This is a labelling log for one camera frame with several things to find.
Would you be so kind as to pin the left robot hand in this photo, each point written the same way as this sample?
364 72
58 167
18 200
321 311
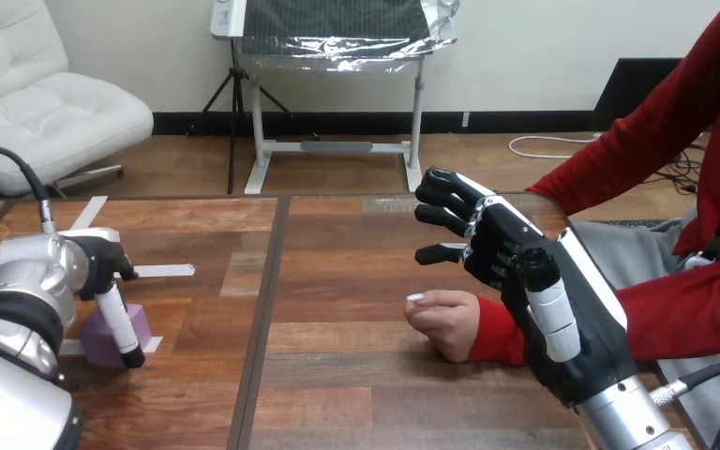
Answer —
106 261

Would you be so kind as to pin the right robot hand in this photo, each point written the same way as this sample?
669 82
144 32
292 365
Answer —
583 348

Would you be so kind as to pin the black tripod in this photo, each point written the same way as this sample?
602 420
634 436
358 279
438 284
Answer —
234 112

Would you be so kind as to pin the person's hand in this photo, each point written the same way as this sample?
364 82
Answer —
447 323

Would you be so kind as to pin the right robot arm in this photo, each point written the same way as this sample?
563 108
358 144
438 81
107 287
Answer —
621 416

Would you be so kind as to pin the white cushioned chair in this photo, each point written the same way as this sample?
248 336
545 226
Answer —
37 105

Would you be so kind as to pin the purple block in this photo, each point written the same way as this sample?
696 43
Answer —
102 341

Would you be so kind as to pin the white desk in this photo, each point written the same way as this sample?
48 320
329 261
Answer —
257 118

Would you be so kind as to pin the person's body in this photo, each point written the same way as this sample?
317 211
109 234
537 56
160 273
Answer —
677 112

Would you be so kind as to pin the person's forearm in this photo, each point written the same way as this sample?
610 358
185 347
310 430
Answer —
677 317

